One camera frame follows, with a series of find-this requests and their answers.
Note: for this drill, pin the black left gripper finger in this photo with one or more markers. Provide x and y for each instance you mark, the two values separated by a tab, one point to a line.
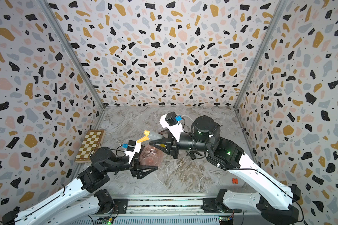
144	168
142	173

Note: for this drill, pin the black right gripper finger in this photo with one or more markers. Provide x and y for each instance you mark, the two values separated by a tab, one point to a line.
162	143
164	148

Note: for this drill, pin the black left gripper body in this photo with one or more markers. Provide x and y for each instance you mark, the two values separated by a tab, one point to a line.
134	165

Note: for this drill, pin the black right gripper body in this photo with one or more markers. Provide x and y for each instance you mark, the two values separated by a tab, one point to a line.
173	145

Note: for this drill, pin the pink transparent spray bottle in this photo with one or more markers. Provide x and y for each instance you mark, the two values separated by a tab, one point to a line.
151	156

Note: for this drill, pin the grey yellow spray nozzle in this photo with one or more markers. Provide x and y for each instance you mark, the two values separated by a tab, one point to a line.
148	135

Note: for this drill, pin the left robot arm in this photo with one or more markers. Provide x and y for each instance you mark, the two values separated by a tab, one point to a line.
84	196

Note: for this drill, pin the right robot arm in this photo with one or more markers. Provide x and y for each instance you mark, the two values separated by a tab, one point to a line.
275	202

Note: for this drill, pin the black spray nozzle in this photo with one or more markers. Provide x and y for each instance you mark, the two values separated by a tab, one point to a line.
194	155

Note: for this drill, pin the wooden chess board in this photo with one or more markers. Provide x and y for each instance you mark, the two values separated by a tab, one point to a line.
92	141

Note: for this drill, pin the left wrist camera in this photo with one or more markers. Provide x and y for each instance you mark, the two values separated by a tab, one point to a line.
131	149

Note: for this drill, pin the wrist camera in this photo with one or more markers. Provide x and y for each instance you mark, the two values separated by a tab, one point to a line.
172	122
131	149

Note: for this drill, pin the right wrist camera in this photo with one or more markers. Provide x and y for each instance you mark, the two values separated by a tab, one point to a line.
172	122

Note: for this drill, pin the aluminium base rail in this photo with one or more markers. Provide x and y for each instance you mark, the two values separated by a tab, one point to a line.
180	209

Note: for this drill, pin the aluminium frame post left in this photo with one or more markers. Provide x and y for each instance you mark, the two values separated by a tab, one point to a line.
45	8

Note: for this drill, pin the aluminium frame post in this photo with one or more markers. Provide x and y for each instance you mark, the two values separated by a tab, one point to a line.
262	48
45	8

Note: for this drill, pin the aluminium frame post right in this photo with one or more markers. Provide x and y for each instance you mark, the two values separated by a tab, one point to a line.
262	48

